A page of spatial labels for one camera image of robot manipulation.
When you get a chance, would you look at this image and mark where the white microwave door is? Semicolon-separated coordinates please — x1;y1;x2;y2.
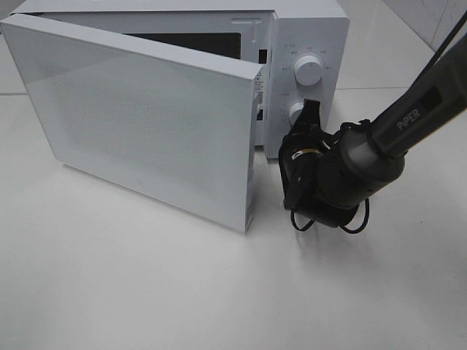
1;14;261;233

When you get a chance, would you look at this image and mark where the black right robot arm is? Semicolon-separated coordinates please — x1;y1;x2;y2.
279;37;466;234

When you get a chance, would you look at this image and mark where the white timer knob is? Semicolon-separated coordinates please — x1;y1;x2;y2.
288;102;304;127

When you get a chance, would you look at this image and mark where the white upper power knob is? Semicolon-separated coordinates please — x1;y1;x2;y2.
293;52;325;87

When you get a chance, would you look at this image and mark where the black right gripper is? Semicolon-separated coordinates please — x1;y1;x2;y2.
279;99;358;230

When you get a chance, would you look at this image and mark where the white microwave oven body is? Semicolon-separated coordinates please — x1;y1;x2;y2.
1;1;350;158

